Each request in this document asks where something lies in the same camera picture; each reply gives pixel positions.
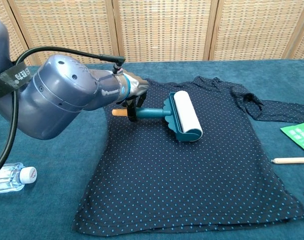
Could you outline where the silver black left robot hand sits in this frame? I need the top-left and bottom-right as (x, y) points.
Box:
(115, 72), (151, 124)

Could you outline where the teal lint roller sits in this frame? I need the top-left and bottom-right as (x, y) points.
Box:
(111, 90), (204, 144)

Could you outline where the dark blue polka dot shirt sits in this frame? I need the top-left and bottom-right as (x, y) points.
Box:
(71, 75), (304, 238)

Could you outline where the woven wooden folding screen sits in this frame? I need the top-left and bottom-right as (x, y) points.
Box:
(0, 0), (304, 67)

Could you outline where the clear plastic water bottle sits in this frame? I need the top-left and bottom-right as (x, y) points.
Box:
(0, 161), (38, 195)

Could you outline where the teal table cloth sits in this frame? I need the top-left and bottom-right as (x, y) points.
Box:
(0, 58), (304, 240)

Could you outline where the green foil packet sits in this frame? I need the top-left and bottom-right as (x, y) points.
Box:
(279, 121), (304, 156)

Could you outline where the cream pen with red cap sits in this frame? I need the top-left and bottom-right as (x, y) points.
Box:
(271, 156), (304, 166)

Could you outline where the black velcro strap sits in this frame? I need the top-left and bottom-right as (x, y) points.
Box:
(0, 60), (33, 101)

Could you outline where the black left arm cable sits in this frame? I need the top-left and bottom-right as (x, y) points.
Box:
(0, 46), (127, 181)

